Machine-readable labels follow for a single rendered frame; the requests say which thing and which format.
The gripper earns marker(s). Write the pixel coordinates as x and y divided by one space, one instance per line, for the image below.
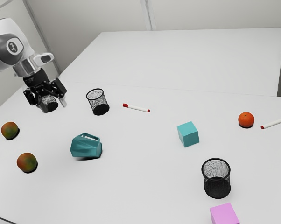
36 80

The large black mesh pen holder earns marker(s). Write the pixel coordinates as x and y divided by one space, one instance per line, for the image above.
218 186

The small black mesh pen holder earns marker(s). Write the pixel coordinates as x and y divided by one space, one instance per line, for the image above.
49 105

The pink cube block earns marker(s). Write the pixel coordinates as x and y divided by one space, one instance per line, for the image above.
224 214

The teal faceted mug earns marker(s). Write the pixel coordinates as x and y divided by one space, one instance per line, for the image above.
84 148

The orange fruit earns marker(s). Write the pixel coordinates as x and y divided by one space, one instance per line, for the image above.
246 119

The red green mango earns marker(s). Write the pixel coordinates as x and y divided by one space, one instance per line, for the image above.
26 162
9 130

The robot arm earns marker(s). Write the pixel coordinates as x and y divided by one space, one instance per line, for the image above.
7 46

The teal cube block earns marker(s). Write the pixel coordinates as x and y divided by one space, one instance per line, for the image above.
189 135

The white pen with red cap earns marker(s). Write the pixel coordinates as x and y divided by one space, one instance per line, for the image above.
274 123
137 108

